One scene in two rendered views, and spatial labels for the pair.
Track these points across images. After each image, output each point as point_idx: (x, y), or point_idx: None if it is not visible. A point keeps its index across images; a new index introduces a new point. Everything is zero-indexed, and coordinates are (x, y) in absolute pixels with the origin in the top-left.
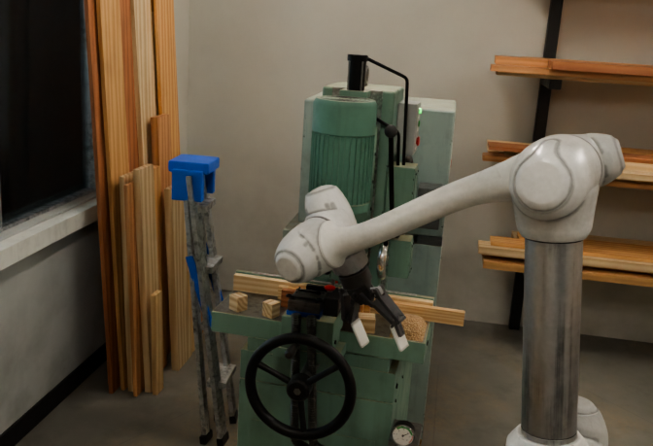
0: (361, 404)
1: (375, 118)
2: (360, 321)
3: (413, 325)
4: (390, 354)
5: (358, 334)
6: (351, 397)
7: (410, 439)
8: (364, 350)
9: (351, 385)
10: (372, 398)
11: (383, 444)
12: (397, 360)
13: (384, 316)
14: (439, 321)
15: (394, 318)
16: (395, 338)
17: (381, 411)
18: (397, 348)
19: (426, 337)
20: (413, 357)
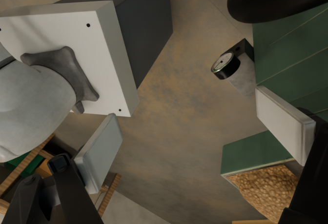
0: (297, 56)
1: None
2: (295, 155)
3: (257, 203)
4: (271, 135)
5: (274, 107)
6: None
7: (215, 65)
8: (324, 118)
9: (230, 1)
10: (283, 71)
11: (259, 50)
12: (256, 133)
13: (74, 191)
14: (261, 222)
15: (28, 192)
16: (97, 131)
17: (268, 70)
18: (259, 150)
19: (236, 187)
20: (235, 148)
